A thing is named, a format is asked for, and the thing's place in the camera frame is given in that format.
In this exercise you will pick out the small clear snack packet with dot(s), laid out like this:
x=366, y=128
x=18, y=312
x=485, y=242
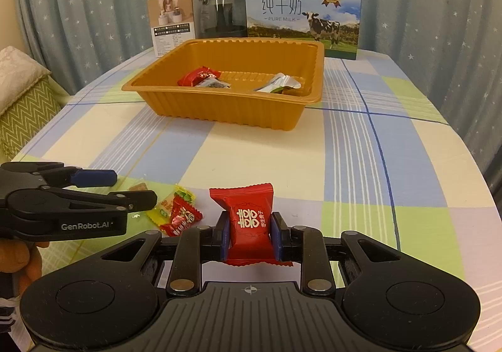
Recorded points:
x=215, y=83

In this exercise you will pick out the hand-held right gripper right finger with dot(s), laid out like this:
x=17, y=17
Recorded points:
x=276, y=236

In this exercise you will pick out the humidifier product box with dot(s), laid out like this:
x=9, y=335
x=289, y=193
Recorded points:
x=172, y=26

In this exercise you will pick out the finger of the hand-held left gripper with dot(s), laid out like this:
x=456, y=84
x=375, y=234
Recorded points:
x=98, y=201
x=94, y=177

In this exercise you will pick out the small tan candy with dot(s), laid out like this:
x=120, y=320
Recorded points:
x=138, y=186

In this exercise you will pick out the white green snack packet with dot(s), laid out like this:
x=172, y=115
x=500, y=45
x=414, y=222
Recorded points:
x=278, y=82

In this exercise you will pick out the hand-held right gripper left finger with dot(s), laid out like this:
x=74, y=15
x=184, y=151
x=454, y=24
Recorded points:
x=224, y=236

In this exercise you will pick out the small red candy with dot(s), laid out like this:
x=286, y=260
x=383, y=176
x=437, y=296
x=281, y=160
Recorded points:
x=182, y=217

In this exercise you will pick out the yellow green candy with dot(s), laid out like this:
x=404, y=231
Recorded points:
x=184, y=193

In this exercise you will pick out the person's left hand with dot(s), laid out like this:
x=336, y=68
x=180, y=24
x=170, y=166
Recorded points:
x=19, y=262

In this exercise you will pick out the white embroidered pillow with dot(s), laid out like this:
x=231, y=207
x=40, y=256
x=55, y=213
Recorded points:
x=17, y=74

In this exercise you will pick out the green zigzag cushion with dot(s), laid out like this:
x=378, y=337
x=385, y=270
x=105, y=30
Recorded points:
x=27, y=117

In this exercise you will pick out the large red candy packet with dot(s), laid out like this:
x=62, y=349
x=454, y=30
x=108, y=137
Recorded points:
x=249, y=222

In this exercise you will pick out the blue milk carton box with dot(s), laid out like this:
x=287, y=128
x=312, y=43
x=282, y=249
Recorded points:
x=298, y=15

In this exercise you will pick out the orange plastic tray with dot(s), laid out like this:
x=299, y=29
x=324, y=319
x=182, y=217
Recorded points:
x=219, y=109

